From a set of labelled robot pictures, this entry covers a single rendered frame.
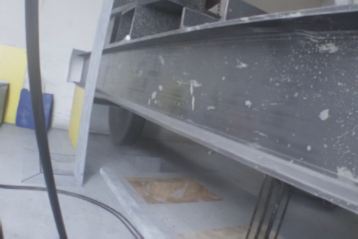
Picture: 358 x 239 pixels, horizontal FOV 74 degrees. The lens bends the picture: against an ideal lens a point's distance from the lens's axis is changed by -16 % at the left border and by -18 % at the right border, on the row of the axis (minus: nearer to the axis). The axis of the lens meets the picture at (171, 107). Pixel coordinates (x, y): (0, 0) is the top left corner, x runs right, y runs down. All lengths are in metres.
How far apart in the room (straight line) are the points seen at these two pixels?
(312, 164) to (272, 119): 0.12
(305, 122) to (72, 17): 2.30
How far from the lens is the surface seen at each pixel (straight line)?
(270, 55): 0.55
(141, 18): 1.32
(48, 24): 2.54
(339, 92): 0.44
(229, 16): 0.61
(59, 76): 2.46
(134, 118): 1.87
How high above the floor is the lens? 0.51
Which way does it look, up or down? 4 degrees down
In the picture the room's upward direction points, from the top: 11 degrees clockwise
